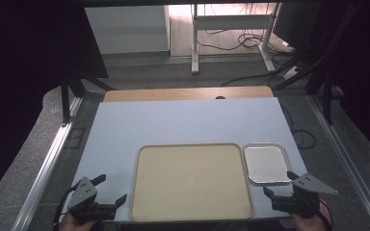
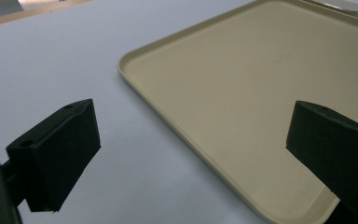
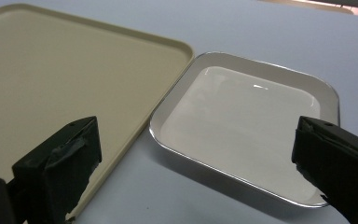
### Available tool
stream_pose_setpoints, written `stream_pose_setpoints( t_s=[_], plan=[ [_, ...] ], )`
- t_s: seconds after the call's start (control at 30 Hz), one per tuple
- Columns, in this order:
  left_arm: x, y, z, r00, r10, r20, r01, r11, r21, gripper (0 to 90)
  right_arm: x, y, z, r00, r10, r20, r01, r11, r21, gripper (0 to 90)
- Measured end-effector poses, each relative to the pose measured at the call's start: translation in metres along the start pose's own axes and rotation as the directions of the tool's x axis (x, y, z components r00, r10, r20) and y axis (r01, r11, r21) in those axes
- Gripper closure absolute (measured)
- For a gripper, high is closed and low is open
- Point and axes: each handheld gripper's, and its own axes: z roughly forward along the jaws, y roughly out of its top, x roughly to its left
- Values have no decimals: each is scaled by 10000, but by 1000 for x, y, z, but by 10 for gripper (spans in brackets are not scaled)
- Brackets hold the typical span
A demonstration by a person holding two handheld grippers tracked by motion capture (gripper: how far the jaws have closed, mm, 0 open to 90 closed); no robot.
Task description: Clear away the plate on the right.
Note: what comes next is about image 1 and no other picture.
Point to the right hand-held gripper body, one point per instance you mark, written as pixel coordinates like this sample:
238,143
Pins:
305,200

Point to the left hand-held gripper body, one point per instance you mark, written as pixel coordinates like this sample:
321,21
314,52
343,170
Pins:
84,192

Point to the person's right hand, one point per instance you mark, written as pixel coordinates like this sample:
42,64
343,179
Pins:
313,224

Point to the person's left hand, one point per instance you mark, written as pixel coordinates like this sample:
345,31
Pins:
67,224

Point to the small metal tray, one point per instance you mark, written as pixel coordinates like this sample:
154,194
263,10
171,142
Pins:
266,163

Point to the large beige tray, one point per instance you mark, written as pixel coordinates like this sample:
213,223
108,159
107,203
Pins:
191,183

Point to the black metal stand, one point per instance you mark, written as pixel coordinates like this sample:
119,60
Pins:
65,99
327,96

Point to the pale blue table board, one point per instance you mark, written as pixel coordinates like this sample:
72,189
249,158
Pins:
186,122

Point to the white power strip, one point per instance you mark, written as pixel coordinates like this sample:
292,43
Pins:
290,72

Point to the wooden table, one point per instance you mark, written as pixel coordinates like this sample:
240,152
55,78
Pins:
186,93

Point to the white cabinet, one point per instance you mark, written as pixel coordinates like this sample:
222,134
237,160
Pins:
128,30

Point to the black monitor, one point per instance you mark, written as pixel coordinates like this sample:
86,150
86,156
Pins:
289,22

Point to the aluminium rail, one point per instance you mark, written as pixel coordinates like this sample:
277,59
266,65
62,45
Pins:
45,170
347,160

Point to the white desk frame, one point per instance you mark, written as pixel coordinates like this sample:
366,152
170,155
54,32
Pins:
195,48

